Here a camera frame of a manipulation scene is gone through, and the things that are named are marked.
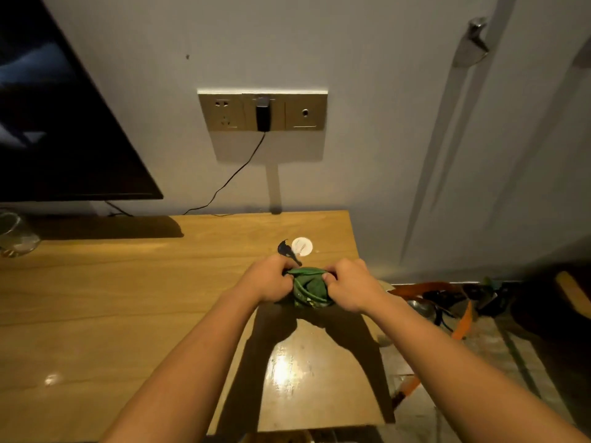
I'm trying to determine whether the person's left hand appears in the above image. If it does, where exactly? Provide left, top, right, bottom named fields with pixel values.
left=238, top=253, right=296, bottom=304

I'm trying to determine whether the person's right hand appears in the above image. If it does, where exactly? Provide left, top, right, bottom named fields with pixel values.
left=321, top=258, right=388, bottom=314

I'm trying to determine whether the green drawstring pouch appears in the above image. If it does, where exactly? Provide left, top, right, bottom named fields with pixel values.
left=285, top=267, right=336, bottom=309

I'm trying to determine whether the person's left forearm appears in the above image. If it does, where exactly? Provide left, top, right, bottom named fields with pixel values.
left=98, top=286, right=266, bottom=443

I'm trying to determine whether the person's right forearm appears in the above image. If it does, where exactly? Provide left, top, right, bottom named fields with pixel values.
left=360, top=294, right=591, bottom=443

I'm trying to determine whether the small black clip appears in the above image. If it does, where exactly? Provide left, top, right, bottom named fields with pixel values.
left=277, top=239, right=303, bottom=267

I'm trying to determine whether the black power adapter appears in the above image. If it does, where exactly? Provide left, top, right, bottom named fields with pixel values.
left=255, top=97, right=272, bottom=133

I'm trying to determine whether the wooden desk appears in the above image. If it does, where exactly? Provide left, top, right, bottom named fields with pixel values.
left=0, top=210, right=396, bottom=443

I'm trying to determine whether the dark bag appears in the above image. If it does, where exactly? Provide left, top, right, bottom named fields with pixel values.
left=476, top=267, right=591, bottom=328

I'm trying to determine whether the black flat television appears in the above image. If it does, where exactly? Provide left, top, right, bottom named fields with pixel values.
left=0, top=0, right=164, bottom=203

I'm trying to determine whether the clear glass cup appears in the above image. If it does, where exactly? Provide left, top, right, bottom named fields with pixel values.
left=0, top=210, right=41, bottom=259

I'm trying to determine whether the black power cable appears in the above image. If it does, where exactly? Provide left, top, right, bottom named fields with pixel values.
left=183, top=131, right=267, bottom=216

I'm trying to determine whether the metallic wall socket panel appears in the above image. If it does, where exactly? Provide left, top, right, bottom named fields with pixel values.
left=198, top=89, right=329, bottom=132

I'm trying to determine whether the metal wall hook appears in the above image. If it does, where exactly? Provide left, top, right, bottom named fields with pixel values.
left=452, top=17, right=490, bottom=68

